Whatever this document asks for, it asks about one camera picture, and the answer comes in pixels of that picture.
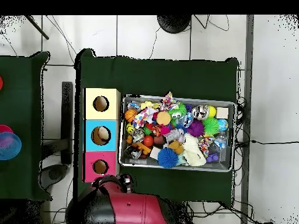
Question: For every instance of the yellow ball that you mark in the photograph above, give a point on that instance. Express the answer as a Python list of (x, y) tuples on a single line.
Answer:
[(212, 111)]

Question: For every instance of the black tripod leg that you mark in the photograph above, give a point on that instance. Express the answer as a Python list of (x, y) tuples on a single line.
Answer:
[(37, 27)]

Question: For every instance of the black upright panel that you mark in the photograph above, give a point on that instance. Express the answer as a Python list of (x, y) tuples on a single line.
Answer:
[(67, 105)]

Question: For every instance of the plain wooden block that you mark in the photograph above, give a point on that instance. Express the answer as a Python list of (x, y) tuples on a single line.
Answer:
[(222, 113)]

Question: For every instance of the blue spiky rubber ball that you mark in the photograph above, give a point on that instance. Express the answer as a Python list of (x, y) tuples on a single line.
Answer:
[(167, 158)]

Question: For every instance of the cream waffle cloth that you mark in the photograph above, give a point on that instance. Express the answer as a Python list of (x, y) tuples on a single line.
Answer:
[(192, 151)]

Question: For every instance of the blue plastic cup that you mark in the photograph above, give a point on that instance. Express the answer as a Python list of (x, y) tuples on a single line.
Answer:
[(10, 147)]

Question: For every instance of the pink plastic cup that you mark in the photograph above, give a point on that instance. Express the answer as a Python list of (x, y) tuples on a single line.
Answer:
[(4, 128)]

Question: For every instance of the grey oval floor base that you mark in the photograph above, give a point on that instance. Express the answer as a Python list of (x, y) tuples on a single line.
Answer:
[(55, 173)]

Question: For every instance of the purple knobby rubber ball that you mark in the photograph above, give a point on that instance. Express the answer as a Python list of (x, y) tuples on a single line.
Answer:
[(195, 127)]

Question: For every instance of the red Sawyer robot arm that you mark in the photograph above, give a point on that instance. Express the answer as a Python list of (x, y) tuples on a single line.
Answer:
[(135, 210)]

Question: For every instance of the blue globe ball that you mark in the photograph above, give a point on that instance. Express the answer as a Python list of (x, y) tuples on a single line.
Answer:
[(222, 124)]

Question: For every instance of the black round stand base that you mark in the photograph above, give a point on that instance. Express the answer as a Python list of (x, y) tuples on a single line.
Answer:
[(174, 23)]

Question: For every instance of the green spiky rubber ball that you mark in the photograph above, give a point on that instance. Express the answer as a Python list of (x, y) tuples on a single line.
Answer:
[(211, 125)]

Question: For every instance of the dark green side tablecloth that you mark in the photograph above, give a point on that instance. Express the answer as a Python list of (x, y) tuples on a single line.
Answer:
[(21, 105)]

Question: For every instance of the orange toy basketball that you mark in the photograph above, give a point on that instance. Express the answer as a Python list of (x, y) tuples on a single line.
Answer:
[(130, 115)]

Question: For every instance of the wooden box with three holes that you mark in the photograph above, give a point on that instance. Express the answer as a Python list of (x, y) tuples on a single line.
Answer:
[(112, 114)]

